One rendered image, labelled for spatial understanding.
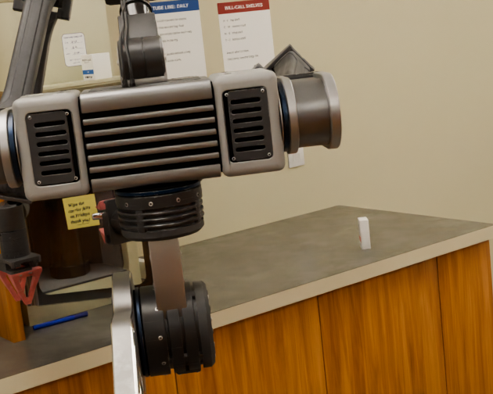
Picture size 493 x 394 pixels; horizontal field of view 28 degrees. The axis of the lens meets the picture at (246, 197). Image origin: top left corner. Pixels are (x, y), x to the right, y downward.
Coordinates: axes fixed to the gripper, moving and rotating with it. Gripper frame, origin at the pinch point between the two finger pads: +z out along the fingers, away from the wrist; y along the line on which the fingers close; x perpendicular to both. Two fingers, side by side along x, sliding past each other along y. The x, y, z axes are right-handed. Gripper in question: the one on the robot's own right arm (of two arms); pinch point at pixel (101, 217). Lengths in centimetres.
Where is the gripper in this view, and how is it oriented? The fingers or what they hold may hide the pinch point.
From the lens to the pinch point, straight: 229.7
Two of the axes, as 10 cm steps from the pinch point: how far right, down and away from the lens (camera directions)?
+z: -6.1, -0.5, 7.9
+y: -1.1, -9.8, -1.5
